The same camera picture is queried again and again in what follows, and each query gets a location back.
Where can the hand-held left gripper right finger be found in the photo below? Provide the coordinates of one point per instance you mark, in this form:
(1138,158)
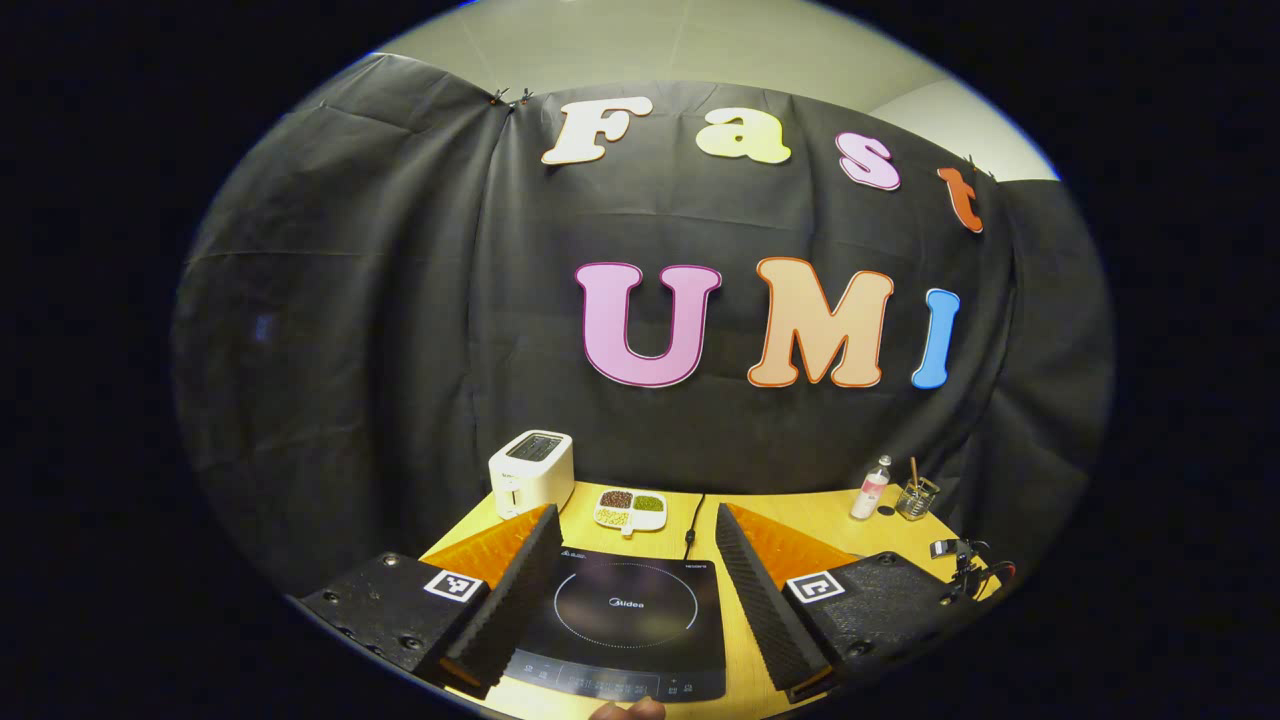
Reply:
(760,610)

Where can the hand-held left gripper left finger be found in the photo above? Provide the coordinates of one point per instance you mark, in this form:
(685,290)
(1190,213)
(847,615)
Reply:
(520,600)

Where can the black induction cooktop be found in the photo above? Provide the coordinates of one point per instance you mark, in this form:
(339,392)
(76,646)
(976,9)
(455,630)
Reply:
(630,620)

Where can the white toaster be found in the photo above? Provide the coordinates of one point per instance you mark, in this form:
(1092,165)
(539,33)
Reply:
(530,480)

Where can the heap of pale dish beans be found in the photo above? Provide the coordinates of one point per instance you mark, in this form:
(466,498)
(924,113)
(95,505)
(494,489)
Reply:
(613,518)

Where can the heap of dark red beans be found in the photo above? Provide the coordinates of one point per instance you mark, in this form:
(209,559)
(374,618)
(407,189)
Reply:
(616,498)

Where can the white divided dish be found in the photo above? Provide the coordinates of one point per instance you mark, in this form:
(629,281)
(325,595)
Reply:
(650,523)

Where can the heap of green mung beans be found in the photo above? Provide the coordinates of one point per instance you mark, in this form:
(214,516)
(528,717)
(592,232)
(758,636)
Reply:
(648,503)

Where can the clear bottle with pink label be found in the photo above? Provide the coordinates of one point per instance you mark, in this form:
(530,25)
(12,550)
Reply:
(868,497)

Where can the black clamp stand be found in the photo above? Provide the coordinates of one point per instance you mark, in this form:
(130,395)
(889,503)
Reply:
(962,570)

